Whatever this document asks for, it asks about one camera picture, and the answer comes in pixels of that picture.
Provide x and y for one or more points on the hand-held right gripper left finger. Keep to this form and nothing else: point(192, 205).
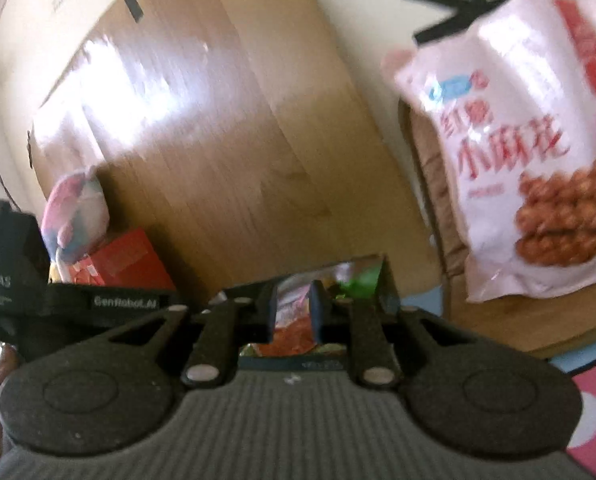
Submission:
point(213, 340)

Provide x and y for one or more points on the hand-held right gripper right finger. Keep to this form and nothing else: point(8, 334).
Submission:
point(373, 340)

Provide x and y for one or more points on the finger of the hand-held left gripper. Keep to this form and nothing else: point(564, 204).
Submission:
point(118, 301)

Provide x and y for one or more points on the black box with sheep print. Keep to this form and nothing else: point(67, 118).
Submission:
point(385, 285)

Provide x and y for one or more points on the green cracker packet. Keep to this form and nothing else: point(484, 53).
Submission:
point(360, 280)

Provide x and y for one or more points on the red snack packet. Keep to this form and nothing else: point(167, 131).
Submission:
point(293, 336)

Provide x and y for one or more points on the red gift bag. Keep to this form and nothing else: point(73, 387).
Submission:
point(128, 260)

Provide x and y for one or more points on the white and blue plush bunny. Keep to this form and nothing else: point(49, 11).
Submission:
point(75, 210)

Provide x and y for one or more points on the wooden board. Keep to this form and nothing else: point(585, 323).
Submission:
point(228, 135)

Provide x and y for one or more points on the cartoon pig printed blanket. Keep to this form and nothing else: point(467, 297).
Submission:
point(593, 395)

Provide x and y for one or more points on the large pink snack bag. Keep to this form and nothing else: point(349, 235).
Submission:
point(518, 135)

